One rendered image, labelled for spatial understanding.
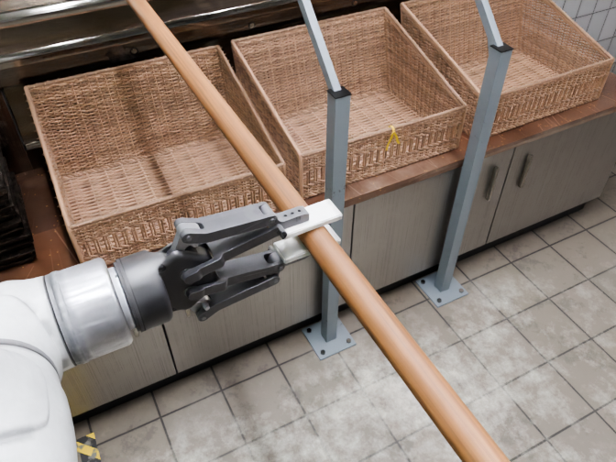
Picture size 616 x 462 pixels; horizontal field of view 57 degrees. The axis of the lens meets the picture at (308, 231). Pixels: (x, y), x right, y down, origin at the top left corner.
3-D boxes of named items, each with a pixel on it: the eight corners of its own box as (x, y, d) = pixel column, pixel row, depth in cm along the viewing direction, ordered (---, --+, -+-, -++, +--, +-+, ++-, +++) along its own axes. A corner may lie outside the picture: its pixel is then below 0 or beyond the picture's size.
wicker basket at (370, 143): (235, 117, 190) (226, 38, 170) (379, 79, 208) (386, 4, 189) (299, 203, 158) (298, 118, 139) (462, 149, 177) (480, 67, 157)
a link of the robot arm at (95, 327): (66, 315, 59) (123, 294, 61) (85, 384, 53) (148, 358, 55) (38, 255, 53) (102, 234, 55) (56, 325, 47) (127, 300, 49)
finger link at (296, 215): (259, 227, 59) (258, 206, 57) (302, 212, 61) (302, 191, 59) (266, 236, 58) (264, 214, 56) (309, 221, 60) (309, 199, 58)
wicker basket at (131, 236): (51, 167, 170) (19, 83, 151) (228, 120, 188) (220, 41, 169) (82, 276, 139) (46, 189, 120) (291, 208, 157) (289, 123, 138)
